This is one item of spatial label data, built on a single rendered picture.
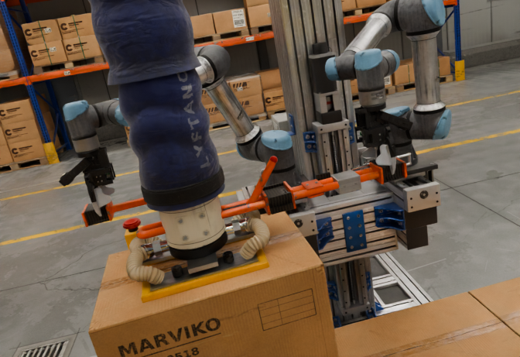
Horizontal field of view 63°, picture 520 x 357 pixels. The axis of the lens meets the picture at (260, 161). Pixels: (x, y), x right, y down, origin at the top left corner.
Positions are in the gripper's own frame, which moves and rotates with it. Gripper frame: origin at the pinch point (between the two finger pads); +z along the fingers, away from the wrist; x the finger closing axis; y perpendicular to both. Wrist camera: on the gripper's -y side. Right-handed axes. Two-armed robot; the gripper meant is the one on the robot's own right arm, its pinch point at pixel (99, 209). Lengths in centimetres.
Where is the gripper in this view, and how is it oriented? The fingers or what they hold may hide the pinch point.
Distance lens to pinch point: 151.5
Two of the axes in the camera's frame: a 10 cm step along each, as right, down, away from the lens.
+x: -2.1, -2.6, 9.4
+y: 9.6, -2.2, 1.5
